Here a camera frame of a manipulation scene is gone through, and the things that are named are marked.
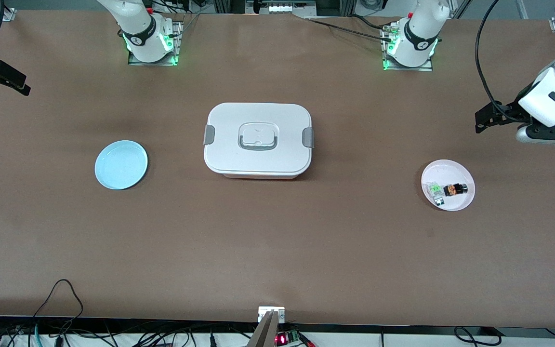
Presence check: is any white lidded lunch box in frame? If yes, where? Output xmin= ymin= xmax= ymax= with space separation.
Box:
xmin=203 ymin=102 xmax=315 ymax=180

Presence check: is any pink round plate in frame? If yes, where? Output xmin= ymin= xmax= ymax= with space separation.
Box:
xmin=421 ymin=159 xmax=476 ymax=212

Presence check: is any light blue round plate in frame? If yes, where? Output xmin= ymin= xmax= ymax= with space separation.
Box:
xmin=94 ymin=140 xmax=148 ymax=190

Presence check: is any red display circuit board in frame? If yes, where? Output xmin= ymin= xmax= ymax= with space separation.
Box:
xmin=275 ymin=330 xmax=303 ymax=346

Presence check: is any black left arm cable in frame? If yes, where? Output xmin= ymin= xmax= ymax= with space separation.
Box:
xmin=475 ymin=0 xmax=505 ymax=112

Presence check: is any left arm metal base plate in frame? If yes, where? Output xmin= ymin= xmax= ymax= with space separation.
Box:
xmin=381 ymin=22 xmax=434 ymax=72

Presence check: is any green and white switch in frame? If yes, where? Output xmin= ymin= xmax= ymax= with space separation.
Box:
xmin=427 ymin=182 xmax=447 ymax=206

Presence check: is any black cable to arm base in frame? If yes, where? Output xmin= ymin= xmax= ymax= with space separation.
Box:
xmin=306 ymin=15 xmax=395 ymax=42

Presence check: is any black looped table cable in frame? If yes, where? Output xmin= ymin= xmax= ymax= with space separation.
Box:
xmin=32 ymin=279 xmax=84 ymax=333

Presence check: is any black coiled cable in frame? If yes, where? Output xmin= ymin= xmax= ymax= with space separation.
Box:
xmin=453 ymin=326 xmax=502 ymax=347

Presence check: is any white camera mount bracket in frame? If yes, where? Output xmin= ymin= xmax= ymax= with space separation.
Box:
xmin=258 ymin=307 xmax=286 ymax=323

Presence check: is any grey camera mount bar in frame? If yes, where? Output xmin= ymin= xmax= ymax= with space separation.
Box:
xmin=246 ymin=311 xmax=280 ymax=347

